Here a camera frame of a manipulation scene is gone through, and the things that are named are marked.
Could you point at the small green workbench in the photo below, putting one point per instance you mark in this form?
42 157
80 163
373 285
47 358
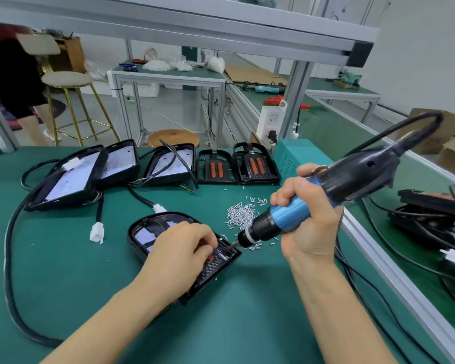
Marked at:
167 74

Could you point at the teal power supply box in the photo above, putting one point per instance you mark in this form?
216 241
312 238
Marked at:
299 151

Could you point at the white crumpled bag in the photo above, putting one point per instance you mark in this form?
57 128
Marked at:
216 64

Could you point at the black cover orange strips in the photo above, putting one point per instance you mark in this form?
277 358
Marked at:
255 164
216 263
216 169

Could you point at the round brown wooden stool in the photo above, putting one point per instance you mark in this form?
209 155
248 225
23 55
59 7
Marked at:
174 137

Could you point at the person's left hand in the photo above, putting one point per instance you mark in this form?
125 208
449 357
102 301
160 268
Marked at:
178 257

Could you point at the white power strip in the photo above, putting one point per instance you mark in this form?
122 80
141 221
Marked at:
271 121

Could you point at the person's right hand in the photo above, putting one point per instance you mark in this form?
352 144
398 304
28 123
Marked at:
311 223

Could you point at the round beige stool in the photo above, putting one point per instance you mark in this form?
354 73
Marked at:
64 79

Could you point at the person's right forearm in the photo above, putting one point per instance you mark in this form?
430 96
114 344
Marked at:
341 314

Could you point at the stack of unassembled lamp housings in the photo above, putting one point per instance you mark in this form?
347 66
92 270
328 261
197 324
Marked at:
83 174

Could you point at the red tool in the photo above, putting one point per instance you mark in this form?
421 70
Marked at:
273 100

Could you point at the person's left forearm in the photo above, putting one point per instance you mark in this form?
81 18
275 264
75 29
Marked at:
106 329

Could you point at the white handheld device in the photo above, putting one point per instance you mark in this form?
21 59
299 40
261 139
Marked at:
258 0

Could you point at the aluminium shelf frame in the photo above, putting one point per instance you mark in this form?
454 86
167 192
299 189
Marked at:
174 22

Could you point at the green workbench white legs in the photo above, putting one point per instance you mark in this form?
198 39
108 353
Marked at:
341 91

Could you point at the brown wooden cabinet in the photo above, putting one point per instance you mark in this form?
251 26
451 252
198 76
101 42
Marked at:
70 53

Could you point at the heap of small silver screws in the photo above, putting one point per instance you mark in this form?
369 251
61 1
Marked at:
243 216

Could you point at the blue black electric screwdriver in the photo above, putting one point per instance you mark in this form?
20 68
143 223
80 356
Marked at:
356 178

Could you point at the teal hand tool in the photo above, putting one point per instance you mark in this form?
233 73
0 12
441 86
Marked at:
267 88

